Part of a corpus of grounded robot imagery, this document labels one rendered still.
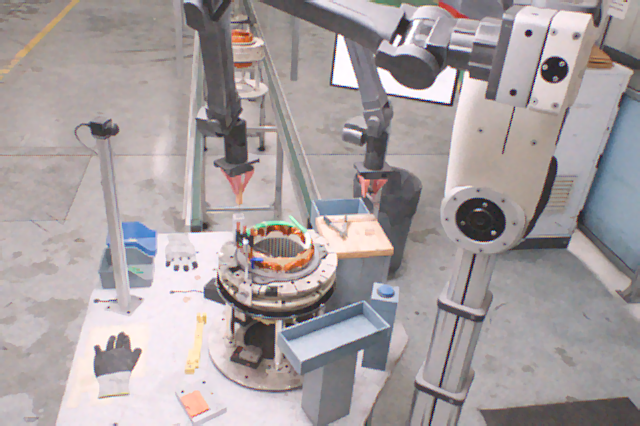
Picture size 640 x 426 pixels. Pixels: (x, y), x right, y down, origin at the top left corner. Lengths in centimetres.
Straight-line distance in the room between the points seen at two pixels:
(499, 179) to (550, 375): 206
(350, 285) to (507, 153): 81
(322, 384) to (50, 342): 185
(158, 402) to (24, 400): 127
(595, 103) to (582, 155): 33
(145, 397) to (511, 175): 107
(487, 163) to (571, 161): 266
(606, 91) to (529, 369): 162
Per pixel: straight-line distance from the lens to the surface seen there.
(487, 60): 83
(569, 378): 307
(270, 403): 156
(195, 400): 155
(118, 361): 168
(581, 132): 364
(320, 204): 187
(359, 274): 168
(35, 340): 304
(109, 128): 156
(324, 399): 144
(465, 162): 107
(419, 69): 86
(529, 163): 103
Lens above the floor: 197
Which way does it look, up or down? 30 degrees down
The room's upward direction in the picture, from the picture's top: 5 degrees clockwise
